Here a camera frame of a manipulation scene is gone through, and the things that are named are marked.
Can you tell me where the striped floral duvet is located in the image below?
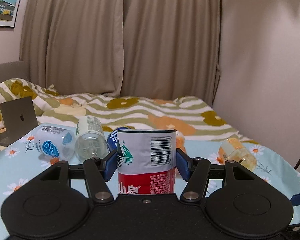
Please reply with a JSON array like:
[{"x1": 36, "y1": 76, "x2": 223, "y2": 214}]
[{"x1": 0, "y1": 78, "x2": 253, "y2": 142}]

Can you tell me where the orange label bottle cup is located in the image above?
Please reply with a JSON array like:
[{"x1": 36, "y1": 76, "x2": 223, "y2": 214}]
[{"x1": 175, "y1": 131, "x2": 187, "y2": 153}]

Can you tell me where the red white label cup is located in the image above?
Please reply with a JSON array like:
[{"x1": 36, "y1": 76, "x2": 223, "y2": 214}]
[{"x1": 117, "y1": 129, "x2": 177, "y2": 194}]

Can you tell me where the grey laptop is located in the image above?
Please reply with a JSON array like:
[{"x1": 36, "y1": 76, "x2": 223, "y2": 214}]
[{"x1": 0, "y1": 96, "x2": 38, "y2": 147}]

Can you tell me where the white blue label bottle cup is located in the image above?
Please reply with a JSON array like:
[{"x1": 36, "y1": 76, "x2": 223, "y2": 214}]
[{"x1": 34, "y1": 125, "x2": 75, "y2": 160}]

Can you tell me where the yellow label bottle cup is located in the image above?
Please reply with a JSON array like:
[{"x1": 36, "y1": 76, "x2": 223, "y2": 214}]
[{"x1": 218, "y1": 137, "x2": 257, "y2": 171}]

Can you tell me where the grey headboard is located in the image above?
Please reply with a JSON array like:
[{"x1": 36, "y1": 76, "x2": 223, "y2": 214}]
[{"x1": 0, "y1": 61, "x2": 30, "y2": 83}]

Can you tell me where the beige curtain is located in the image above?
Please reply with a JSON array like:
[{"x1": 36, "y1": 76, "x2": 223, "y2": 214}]
[{"x1": 20, "y1": 0, "x2": 222, "y2": 104}]

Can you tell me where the clear green label bottle cup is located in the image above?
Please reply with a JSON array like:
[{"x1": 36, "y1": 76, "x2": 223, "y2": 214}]
[{"x1": 75, "y1": 115, "x2": 108, "y2": 161}]

